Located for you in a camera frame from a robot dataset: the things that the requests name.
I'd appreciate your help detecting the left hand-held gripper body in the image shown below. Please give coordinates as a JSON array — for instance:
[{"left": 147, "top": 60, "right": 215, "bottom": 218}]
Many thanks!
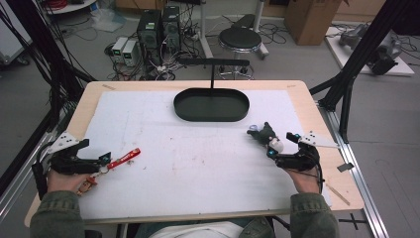
[{"left": 49, "top": 131, "right": 102, "bottom": 176}]

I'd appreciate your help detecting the person's torso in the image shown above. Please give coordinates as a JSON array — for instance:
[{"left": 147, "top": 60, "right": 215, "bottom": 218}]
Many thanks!
[{"left": 134, "top": 216, "right": 275, "bottom": 238}]

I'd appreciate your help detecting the thin wooden stick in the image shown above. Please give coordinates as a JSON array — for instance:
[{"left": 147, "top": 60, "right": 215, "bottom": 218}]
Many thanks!
[{"left": 325, "top": 183, "right": 352, "bottom": 206}]

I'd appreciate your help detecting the black metal frame strut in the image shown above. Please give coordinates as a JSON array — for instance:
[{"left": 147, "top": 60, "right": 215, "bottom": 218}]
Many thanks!
[{"left": 309, "top": 0, "right": 420, "bottom": 144}]

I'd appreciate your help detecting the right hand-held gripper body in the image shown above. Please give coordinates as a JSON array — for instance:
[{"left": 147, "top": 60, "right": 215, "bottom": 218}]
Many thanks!
[{"left": 275, "top": 131, "right": 340, "bottom": 173}]

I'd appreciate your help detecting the grey tape piece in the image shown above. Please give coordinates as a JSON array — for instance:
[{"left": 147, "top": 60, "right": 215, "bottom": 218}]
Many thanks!
[{"left": 336, "top": 162, "right": 355, "bottom": 174}]

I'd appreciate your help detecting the person's left hand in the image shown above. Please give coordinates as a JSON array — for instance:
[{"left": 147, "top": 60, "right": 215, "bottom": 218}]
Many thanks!
[{"left": 46, "top": 170, "right": 89, "bottom": 193}]

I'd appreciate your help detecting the black tray stand with bar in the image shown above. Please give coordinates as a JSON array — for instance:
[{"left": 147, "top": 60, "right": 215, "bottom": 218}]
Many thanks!
[{"left": 172, "top": 58, "right": 251, "bottom": 123}]

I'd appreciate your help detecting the white foam mat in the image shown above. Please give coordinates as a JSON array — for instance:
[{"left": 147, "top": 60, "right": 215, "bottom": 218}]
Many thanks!
[{"left": 77, "top": 89, "right": 332, "bottom": 221}]

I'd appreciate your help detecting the white floor board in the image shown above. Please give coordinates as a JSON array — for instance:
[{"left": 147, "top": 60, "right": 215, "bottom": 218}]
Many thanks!
[{"left": 324, "top": 26, "right": 416, "bottom": 77}]

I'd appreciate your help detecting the white cabinet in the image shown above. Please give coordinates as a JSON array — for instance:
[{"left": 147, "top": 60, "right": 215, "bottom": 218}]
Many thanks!
[{"left": 0, "top": 0, "right": 33, "bottom": 65}]

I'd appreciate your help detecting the red cable coil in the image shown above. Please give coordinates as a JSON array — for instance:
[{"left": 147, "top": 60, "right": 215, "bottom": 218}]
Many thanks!
[{"left": 46, "top": 0, "right": 69, "bottom": 10}]

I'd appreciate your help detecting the black round stool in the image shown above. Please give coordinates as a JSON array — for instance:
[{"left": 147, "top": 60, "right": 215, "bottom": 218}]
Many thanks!
[{"left": 218, "top": 27, "right": 263, "bottom": 80}]

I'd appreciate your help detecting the white desk leg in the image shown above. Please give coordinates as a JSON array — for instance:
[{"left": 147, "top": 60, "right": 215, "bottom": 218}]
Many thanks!
[
  {"left": 252, "top": 0, "right": 270, "bottom": 60},
  {"left": 197, "top": 0, "right": 215, "bottom": 60}
]

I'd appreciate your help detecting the black frame with cables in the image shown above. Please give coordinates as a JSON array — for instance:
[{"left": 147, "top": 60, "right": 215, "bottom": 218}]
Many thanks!
[{"left": 0, "top": 0, "right": 97, "bottom": 133}]

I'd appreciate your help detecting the grey machine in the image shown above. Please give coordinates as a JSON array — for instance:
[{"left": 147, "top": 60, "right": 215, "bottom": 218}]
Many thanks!
[{"left": 338, "top": 23, "right": 403, "bottom": 76}]

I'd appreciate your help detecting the person's right hand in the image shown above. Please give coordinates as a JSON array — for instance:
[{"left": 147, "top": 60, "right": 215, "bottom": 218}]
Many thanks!
[{"left": 285, "top": 168, "right": 322, "bottom": 195}]

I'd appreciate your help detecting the clear plastic bag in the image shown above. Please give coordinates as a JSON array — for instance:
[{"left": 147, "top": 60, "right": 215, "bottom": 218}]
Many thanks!
[{"left": 90, "top": 7, "right": 128, "bottom": 34}]

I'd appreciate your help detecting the dark grey plush keychain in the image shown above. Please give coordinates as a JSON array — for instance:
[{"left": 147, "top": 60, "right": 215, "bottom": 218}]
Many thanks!
[{"left": 247, "top": 121, "right": 285, "bottom": 154}]

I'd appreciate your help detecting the black computer tower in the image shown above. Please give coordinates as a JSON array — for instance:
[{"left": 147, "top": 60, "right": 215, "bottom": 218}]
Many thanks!
[
  {"left": 136, "top": 9, "right": 163, "bottom": 66},
  {"left": 161, "top": 5, "right": 181, "bottom": 52}
]

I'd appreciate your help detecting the white power supply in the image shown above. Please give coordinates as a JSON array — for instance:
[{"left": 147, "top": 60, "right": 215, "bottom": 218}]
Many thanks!
[
  {"left": 121, "top": 40, "right": 139, "bottom": 66},
  {"left": 111, "top": 36, "right": 129, "bottom": 64}
]

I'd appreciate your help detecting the cardboard box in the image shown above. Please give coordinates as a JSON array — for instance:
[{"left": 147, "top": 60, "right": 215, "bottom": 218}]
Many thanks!
[{"left": 283, "top": 0, "right": 345, "bottom": 47}]

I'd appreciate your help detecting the red strap keychain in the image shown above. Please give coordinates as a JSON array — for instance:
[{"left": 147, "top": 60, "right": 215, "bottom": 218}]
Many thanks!
[{"left": 76, "top": 147, "right": 142, "bottom": 196}]

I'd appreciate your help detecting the black seat pad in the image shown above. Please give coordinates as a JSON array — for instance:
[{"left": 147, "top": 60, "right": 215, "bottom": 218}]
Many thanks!
[{"left": 230, "top": 13, "right": 257, "bottom": 31}]

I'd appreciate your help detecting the white round table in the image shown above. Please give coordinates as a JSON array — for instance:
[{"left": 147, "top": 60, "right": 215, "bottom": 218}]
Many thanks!
[{"left": 43, "top": 0, "right": 99, "bottom": 15}]

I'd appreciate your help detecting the aluminium rail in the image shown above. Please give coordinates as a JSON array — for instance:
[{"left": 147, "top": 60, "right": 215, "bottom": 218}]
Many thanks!
[
  {"left": 316, "top": 98, "right": 391, "bottom": 238},
  {"left": 0, "top": 100, "right": 78, "bottom": 223}
]

